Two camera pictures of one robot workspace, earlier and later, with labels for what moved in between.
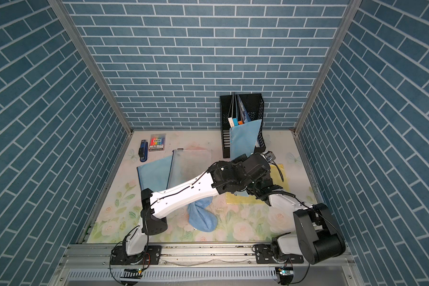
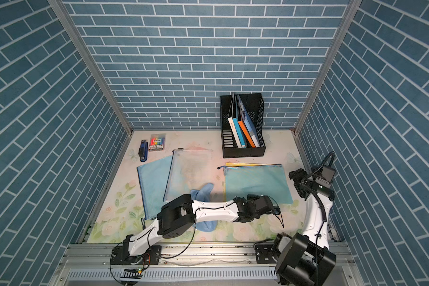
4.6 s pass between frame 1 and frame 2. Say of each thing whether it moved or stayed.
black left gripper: moved
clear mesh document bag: stayed
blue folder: stayed
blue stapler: stayed
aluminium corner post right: stayed
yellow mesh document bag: moved
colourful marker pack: stayed
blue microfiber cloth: stayed
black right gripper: moved
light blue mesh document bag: moved
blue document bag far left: stayed
